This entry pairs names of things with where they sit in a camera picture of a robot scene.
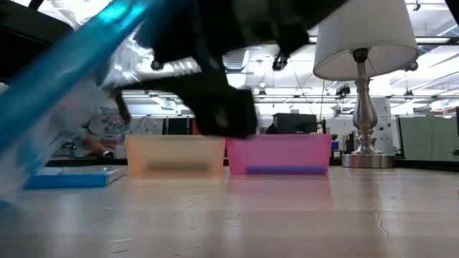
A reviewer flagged black computer monitor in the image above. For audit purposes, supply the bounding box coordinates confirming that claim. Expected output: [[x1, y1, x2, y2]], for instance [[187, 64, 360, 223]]
[[271, 112, 319, 135]]

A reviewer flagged blue plastic disc case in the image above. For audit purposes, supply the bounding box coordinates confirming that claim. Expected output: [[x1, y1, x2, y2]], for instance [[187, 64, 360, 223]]
[[23, 173, 127, 190]]

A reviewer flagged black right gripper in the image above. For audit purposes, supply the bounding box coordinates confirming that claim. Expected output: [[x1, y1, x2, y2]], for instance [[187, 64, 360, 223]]
[[134, 0, 349, 69]]

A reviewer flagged translucent pink plastic bin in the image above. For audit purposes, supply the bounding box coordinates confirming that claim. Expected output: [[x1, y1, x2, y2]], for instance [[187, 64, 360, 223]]
[[225, 133, 333, 176]]

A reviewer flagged blue transparent plastic bag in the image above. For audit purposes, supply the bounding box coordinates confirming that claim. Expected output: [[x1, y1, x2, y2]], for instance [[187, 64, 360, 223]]
[[0, 0, 164, 204]]

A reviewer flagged translucent orange plastic bin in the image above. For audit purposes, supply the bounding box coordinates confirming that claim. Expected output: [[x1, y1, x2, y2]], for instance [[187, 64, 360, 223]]
[[126, 134, 227, 178]]

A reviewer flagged person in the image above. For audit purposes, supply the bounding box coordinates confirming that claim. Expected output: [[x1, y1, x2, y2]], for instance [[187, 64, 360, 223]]
[[81, 100, 131, 159]]

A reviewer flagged far clear blue CD case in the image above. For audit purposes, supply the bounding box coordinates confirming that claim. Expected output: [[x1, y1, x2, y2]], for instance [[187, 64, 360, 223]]
[[34, 165, 128, 178]]

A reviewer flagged white shade silver table lamp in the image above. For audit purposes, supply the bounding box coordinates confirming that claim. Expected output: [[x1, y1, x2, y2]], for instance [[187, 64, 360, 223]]
[[312, 0, 420, 170]]

